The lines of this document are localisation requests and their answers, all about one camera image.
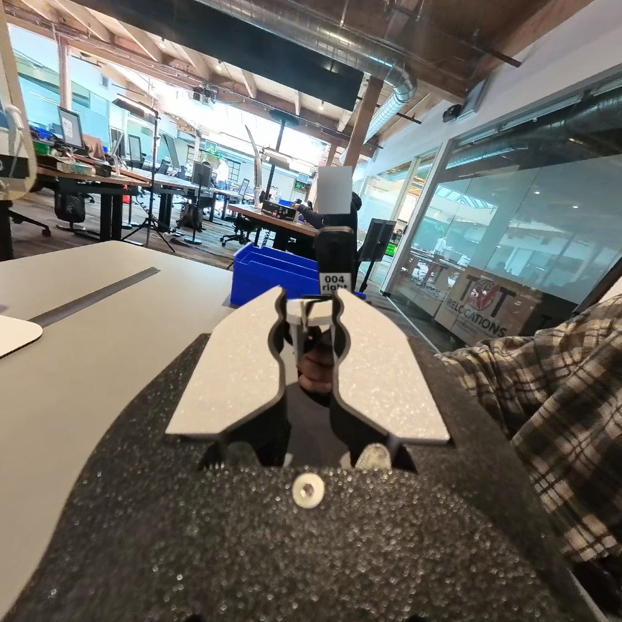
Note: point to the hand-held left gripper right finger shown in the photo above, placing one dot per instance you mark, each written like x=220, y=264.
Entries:
x=388, y=379

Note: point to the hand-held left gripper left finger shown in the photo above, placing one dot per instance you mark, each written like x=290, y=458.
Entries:
x=233, y=374

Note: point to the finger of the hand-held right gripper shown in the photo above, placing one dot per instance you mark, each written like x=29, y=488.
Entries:
x=320, y=311
x=295, y=313

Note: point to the blue plastic parts bin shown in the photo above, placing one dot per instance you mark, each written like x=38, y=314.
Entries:
x=272, y=277

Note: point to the person's right hand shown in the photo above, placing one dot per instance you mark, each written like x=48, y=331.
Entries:
x=316, y=369

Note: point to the black equipment box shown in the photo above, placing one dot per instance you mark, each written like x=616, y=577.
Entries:
x=279, y=210

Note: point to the wooden office desk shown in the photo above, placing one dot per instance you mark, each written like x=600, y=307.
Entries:
x=262, y=221

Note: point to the tilted black light panel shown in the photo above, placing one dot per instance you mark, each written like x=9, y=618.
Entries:
x=277, y=158

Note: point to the curved white panel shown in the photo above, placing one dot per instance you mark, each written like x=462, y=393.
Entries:
x=256, y=165

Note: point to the dark backpack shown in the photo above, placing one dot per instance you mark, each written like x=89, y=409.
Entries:
x=190, y=216

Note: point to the black floor lamp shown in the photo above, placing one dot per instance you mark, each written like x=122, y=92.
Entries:
x=284, y=116

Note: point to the black monitor on pole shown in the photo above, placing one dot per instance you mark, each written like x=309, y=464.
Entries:
x=200, y=174

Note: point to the tripod light stand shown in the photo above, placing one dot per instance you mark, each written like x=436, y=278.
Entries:
x=153, y=170

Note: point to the hanging black screen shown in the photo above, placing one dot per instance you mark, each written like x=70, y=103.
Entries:
x=267, y=63

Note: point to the white document stand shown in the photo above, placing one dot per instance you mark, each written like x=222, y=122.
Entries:
x=14, y=335

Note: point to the long wooden desk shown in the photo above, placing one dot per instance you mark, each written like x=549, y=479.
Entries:
x=97, y=177

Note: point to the black upright monitor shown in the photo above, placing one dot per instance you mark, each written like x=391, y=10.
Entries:
x=71, y=127

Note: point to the green storage bins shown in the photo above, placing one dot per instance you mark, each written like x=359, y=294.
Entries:
x=42, y=148

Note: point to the wooden support post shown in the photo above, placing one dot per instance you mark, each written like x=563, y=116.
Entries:
x=362, y=121

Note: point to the silver ventilation duct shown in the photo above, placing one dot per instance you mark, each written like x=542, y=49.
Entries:
x=388, y=87

